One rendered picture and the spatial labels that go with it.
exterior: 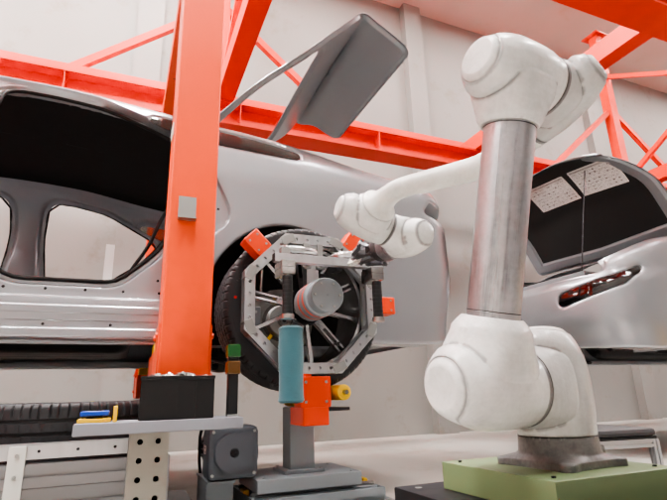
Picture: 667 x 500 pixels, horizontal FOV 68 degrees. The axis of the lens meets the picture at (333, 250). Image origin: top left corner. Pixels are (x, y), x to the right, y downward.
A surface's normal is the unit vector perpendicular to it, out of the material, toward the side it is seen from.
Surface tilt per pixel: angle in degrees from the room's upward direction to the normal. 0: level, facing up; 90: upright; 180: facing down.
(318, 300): 90
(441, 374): 97
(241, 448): 90
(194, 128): 90
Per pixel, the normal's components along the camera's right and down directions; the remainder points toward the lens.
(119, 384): 0.40, -0.27
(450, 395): -0.88, -0.05
